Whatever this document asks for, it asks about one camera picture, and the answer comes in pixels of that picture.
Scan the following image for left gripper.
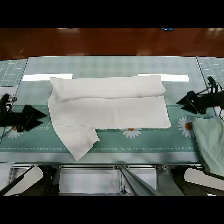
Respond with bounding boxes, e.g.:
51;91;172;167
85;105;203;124
4;104;48;133

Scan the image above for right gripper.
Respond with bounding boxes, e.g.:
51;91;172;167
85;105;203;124
176;90;218;115

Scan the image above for pale green garment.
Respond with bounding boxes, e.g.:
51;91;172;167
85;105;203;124
191;116;224;178

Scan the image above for white T-shirt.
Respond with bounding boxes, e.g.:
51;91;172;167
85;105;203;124
47;74;172;162

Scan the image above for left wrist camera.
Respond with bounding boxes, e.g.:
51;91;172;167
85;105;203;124
0;93;18;113

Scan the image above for silver frame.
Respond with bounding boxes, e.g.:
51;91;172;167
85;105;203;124
0;161;224;196

